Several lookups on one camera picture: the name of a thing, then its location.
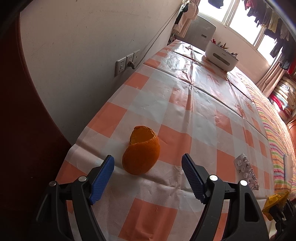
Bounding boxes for yellow snack wrapper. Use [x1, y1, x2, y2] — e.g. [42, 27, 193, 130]
[262, 191, 290, 221]

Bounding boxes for orange peel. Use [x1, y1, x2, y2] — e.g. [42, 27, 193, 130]
[122, 126, 161, 175]

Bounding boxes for silver pill blister pack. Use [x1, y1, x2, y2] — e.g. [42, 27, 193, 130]
[234, 153, 259, 190]

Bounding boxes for striped colourful bedspread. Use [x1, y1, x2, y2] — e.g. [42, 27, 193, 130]
[231, 67, 295, 201]

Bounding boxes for orange checkered tablecloth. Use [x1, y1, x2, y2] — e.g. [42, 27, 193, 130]
[57, 41, 274, 240]

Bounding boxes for wooden headboard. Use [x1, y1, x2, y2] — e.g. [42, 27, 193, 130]
[287, 116, 296, 149]

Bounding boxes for stack of folded quilts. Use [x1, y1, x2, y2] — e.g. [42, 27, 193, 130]
[268, 75, 295, 123]

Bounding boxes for white desk organizer box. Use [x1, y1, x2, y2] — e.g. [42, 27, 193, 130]
[205, 42, 239, 72]

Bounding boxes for beige right curtain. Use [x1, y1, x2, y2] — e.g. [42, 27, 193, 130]
[256, 60, 286, 97]

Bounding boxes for beige curtain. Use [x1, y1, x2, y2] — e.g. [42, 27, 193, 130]
[172, 0, 200, 38]
[256, 60, 286, 97]

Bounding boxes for grey air cooler appliance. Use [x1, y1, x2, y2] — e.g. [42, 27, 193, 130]
[183, 16, 216, 51]

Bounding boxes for beige left curtain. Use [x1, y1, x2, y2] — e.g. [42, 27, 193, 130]
[172, 0, 200, 38]

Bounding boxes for dark vest hanging at window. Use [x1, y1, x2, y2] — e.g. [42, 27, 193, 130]
[208, 0, 224, 9]

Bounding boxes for hanging clothes on line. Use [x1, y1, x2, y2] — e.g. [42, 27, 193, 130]
[243, 0, 295, 74]

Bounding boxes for white wall socket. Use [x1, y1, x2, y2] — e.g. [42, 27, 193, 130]
[114, 50, 140, 77]

